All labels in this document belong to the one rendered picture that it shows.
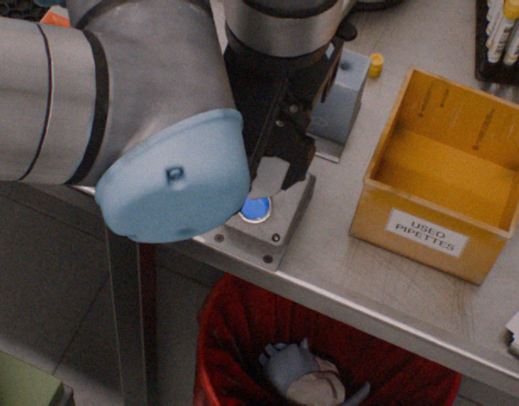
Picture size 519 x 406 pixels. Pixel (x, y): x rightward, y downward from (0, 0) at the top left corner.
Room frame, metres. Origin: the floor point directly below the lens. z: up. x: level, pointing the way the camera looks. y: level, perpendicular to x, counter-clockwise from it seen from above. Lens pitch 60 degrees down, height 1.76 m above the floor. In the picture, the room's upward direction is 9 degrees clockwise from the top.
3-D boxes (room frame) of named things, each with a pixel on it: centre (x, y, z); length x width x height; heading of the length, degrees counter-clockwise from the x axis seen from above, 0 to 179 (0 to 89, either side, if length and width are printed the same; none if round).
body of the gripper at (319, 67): (0.46, 0.01, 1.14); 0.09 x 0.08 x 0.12; 164
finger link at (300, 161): (0.43, -0.01, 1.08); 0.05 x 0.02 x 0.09; 74
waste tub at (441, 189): (0.53, -0.16, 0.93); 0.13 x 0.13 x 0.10; 76
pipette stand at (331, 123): (0.60, -0.02, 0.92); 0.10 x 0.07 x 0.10; 77
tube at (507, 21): (0.69, -0.20, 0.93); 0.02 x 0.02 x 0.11
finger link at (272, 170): (0.45, -0.01, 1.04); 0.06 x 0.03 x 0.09; 164
